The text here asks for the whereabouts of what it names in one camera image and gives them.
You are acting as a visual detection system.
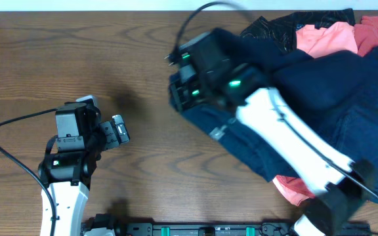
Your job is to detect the navy blue shorts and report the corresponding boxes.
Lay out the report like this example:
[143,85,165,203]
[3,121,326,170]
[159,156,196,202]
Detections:
[170,28,378,193]

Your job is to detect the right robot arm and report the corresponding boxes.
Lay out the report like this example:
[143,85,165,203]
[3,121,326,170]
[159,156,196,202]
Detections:
[169,33,375,235]

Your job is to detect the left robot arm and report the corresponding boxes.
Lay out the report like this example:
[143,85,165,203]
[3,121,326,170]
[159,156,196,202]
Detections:
[38,96,130,235]

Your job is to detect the black patterned garment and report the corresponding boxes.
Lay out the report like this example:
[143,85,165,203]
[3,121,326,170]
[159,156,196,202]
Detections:
[240,9,356,52]

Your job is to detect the pink coral garment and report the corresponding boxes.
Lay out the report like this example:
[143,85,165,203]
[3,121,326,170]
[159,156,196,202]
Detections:
[272,22,358,206]

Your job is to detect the red coral garment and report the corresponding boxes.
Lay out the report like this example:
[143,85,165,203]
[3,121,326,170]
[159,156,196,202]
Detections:
[354,16,378,56]

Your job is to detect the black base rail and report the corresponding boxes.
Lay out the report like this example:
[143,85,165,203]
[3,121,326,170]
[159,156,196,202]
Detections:
[80,213,372,236]

